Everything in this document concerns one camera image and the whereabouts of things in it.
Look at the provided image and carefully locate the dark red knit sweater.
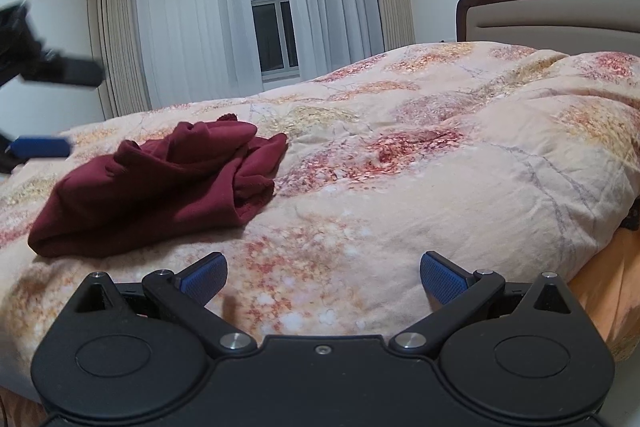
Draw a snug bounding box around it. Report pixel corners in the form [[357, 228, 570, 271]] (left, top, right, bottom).
[[27, 114, 288, 258]]

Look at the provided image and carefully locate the beige drape left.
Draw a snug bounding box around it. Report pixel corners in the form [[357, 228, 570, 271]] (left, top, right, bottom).
[[87, 0, 151, 119]]

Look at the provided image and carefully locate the floral peach quilt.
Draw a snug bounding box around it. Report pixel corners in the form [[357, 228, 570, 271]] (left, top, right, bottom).
[[1, 42, 639, 398]]

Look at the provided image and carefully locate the orange bed sheet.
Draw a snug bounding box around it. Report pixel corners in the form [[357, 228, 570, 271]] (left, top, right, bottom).
[[568, 229, 640, 362]]

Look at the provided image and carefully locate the brown padded headboard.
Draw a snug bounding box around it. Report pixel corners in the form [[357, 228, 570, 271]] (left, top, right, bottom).
[[456, 0, 639, 55]]

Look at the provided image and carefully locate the window with white frame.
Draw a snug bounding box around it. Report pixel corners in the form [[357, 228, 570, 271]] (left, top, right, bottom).
[[250, 0, 299, 83]]

